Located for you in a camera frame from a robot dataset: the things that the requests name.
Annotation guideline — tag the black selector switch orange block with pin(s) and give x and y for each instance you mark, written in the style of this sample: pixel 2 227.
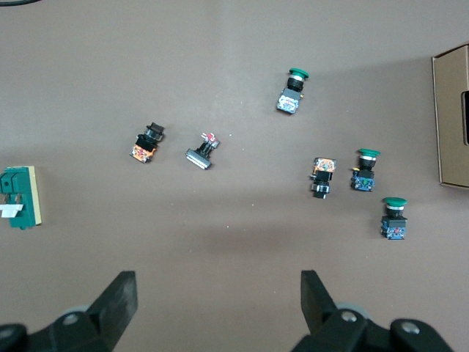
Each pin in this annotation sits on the black selector switch orange block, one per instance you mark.
pixel 144 146

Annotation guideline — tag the green load switch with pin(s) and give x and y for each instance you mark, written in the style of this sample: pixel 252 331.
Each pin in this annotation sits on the green load switch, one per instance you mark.
pixel 18 216

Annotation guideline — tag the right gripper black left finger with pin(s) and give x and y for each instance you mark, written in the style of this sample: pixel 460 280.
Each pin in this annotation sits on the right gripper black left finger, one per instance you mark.
pixel 117 304

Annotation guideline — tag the black push button orange block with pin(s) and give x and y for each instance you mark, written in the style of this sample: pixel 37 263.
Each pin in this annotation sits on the black push button orange block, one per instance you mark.
pixel 323 172

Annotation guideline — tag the brown cardboard box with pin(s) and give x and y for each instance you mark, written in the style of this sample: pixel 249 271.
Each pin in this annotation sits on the brown cardboard box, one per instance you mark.
pixel 448 128

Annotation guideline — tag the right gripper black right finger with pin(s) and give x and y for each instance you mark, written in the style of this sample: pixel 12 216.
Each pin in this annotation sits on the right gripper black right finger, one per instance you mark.
pixel 317 304

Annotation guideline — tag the black square button red terminals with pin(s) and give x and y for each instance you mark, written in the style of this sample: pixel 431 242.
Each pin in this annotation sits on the black square button red terminals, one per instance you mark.
pixel 199 155

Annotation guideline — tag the green mushroom button blue block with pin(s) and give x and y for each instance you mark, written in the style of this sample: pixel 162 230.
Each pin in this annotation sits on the green mushroom button blue block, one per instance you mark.
pixel 363 176
pixel 394 223
pixel 291 99

